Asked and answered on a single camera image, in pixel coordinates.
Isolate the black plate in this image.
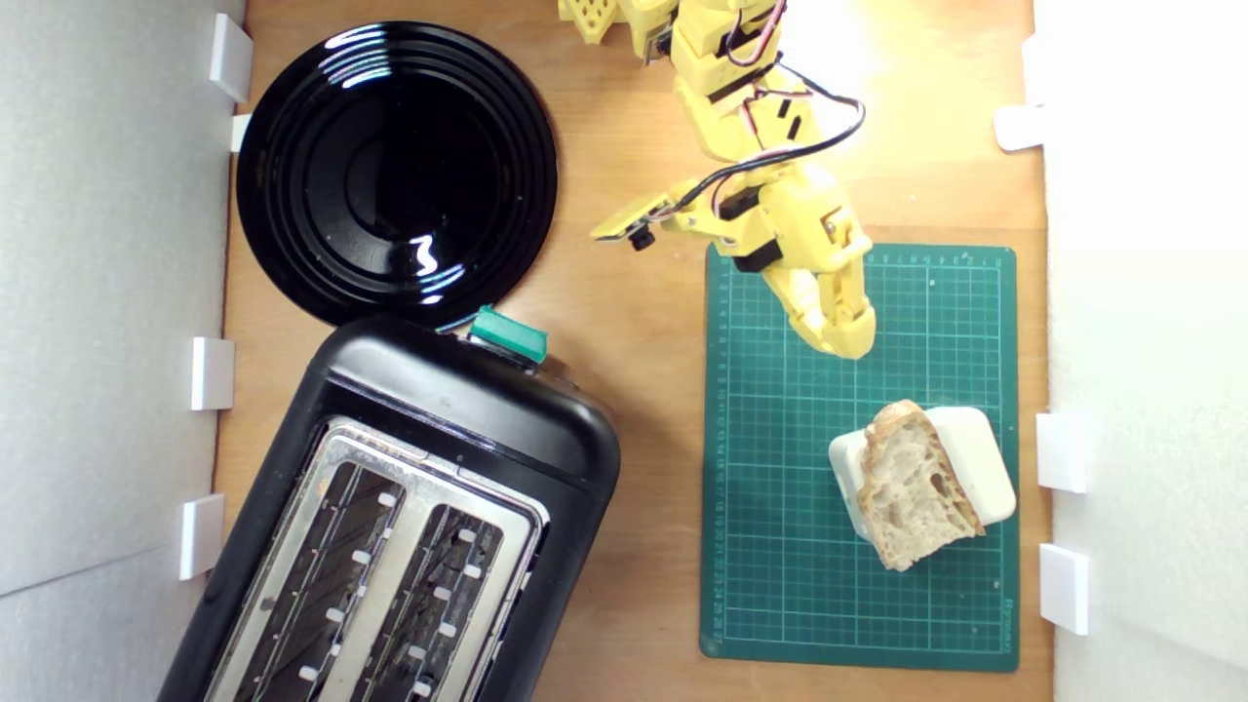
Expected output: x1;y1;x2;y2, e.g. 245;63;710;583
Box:
236;21;559;331

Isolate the brown bread slice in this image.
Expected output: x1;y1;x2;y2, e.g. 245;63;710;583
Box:
856;399;986;572

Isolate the green toaster lever knob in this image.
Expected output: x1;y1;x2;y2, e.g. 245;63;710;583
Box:
468;305;549;368

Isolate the black two-slot toaster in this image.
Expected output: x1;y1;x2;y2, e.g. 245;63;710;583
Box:
156;314;622;702

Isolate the white block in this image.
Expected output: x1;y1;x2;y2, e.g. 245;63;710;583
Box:
829;406;1017;543

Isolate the green cutting mat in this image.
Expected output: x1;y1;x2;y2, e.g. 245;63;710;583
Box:
699;240;1021;674

